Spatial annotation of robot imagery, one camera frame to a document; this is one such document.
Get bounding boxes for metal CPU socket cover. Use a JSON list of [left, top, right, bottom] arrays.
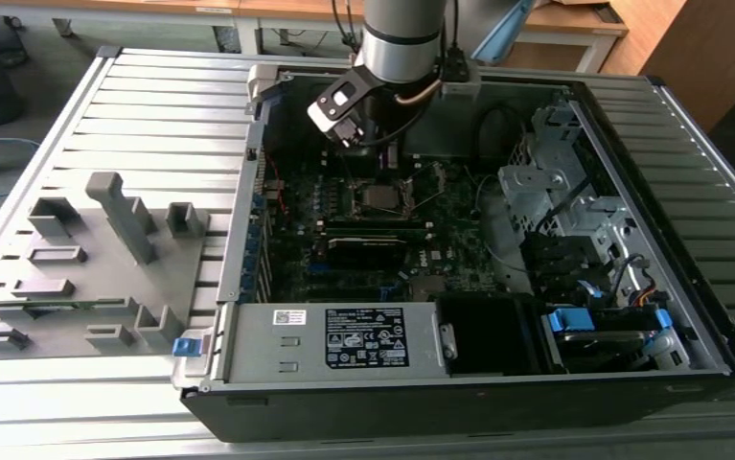
[[404, 161, 457, 213]]

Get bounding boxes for silver square CPU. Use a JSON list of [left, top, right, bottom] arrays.
[[363, 184, 402, 211]]

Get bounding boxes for black CPU socket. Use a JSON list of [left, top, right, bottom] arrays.
[[349, 177, 421, 220]]

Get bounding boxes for blue expansion slot strip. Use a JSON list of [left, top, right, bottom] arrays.
[[238, 190, 277, 302]]

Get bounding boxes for grey case release latch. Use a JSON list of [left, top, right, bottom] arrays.
[[246, 64, 297, 119]]

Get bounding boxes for pale blue teach pendant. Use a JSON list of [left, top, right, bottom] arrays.
[[469, 0, 538, 62]]

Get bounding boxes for silver metal drive cage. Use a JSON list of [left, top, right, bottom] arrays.
[[497, 98, 641, 250]]

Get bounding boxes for black graphics card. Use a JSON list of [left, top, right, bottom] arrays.
[[323, 233, 414, 272]]

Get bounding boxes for green motherboard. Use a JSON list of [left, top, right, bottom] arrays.
[[262, 151, 536, 304]]

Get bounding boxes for wooden desk white legs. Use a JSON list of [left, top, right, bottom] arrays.
[[0, 0, 261, 55], [238, 0, 629, 74]]

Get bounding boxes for square chipset heat sink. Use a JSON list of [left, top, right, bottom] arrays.
[[408, 274, 450, 302]]

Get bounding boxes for silver power supply unit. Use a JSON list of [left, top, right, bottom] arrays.
[[213, 300, 449, 384]]

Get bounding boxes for blue disk carrier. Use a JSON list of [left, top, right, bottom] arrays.
[[544, 306, 674, 347]]

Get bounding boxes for brown wooden cabinet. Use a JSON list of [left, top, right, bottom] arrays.
[[600, 0, 735, 134]]

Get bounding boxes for grey plastic parts rack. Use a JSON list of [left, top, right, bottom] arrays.
[[0, 171, 214, 361]]

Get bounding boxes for small blue case latch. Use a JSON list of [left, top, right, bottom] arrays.
[[171, 336, 205, 359]]

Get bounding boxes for black open PC case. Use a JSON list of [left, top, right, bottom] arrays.
[[178, 61, 735, 445]]

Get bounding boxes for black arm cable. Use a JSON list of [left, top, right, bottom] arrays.
[[359, 0, 462, 148]]

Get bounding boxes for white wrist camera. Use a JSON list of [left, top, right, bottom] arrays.
[[306, 66, 383, 145]]

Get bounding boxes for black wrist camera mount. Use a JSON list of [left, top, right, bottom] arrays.
[[441, 45, 482, 101]]

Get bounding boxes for black looped case cable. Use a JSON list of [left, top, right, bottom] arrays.
[[473, 104, 530, 160]]

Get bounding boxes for black flat disk wire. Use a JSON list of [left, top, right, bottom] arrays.
[[536, 160, 597, 231]]

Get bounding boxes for black plastic bay bracket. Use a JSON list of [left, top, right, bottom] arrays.
[[518, 232, 616, 294]]

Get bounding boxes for coloured power wires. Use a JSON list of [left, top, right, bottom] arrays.
[[609, 253, 670, 311]]

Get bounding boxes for blue floor cable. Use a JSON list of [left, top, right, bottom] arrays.
[[0, 136, 45, 200]]

